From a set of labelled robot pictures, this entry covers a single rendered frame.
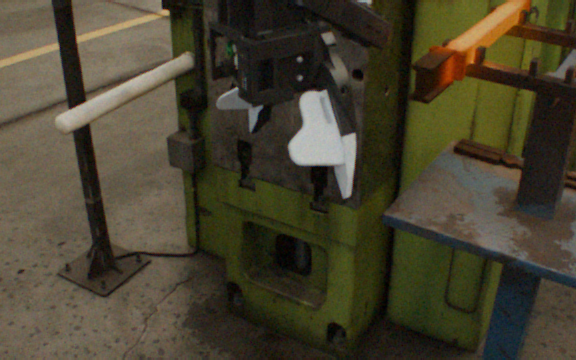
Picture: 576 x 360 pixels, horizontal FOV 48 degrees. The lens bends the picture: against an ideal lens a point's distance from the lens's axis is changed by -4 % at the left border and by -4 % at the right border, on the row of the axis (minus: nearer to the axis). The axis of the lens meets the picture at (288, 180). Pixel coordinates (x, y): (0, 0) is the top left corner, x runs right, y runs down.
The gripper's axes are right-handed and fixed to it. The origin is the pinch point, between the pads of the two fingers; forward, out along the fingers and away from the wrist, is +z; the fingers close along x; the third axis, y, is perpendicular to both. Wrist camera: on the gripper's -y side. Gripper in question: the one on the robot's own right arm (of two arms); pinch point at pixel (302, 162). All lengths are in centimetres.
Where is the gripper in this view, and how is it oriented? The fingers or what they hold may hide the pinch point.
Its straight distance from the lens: 62.6
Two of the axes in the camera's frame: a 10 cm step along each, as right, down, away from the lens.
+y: -8.3, 2.8, -4.8
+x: 5.6, 4.2, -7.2
